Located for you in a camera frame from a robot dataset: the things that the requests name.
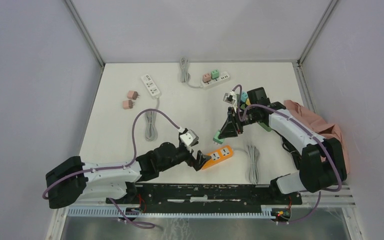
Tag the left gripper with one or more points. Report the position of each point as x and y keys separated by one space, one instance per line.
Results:
x=196 y=163

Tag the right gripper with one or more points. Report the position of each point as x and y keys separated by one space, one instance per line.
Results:
x=228 y=130

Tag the mint adapter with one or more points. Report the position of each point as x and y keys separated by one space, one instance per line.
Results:
x=216 y=138

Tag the orange power strip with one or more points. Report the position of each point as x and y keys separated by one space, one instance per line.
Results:
x=218 y=156

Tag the green power strip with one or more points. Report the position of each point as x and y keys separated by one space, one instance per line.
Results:
x=265 y=126

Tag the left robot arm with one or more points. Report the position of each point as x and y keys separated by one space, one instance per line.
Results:
x=74 y=180

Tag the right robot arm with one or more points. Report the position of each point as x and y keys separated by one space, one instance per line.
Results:
x=322 y=165

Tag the teal USB adapter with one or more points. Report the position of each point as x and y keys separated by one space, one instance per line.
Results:
x=244 y=97

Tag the green adapter on far strip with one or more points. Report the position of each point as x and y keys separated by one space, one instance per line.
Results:
x=214 y=74

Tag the pink cloth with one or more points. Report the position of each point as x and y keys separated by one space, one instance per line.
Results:
x=318 y=125

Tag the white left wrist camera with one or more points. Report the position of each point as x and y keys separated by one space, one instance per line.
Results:
x=188 y=137

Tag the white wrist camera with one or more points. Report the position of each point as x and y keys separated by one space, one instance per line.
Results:
x=188 y=137
x=231 y=98

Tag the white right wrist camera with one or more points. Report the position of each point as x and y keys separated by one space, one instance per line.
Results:
x=231 y=98

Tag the black mounting base plate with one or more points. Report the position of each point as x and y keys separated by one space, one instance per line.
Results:
x=204 y=198

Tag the grey near strip cable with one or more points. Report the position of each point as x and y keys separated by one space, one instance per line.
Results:
x=150 y=133

